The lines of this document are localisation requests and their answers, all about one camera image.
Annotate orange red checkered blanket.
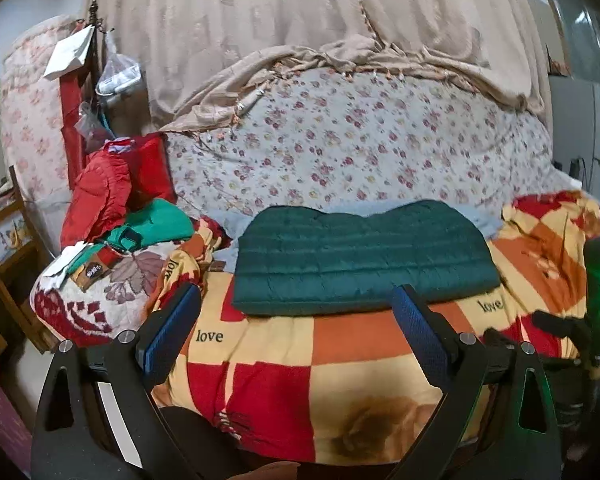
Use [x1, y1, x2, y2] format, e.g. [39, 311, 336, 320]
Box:
[152, 191, 600, 465]

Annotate teal green garment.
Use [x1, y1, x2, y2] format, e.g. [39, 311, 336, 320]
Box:
[67, 198, 194, 274]

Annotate rolled pink floral quilt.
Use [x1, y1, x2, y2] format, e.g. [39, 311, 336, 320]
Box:
[0, 15, 76, 202]

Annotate grey cabinet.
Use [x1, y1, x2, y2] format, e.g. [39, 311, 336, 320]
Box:
[550, 76, 600, 200]

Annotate white paper bag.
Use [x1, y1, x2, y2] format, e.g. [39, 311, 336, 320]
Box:
[43, 25, 95, 80]

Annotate beige fringed curtain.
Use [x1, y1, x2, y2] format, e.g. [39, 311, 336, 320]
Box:
[98, 0, 550, 131]

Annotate dark green puffer jacket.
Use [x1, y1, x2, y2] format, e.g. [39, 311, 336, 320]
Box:
[233, 200, 501, 316]

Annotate floral white bed sheet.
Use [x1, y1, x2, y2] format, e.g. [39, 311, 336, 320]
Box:
[166, 68, 572, 216]

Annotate wooden chair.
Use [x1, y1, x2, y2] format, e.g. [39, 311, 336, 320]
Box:
[0, 167, 57, 353]

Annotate white red leaf blanket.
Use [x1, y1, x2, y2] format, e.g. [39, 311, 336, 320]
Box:
[29, 242, 176, 347]

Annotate light blue fleece garment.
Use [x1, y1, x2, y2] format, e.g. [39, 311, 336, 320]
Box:
[211, 200, 503, 274]

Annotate hanging plastic bag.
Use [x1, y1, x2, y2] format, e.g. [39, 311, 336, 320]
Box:
[95, 30, 142, 98]

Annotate red pillow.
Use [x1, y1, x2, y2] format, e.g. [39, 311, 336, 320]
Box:
[60, 132, 176, 248]

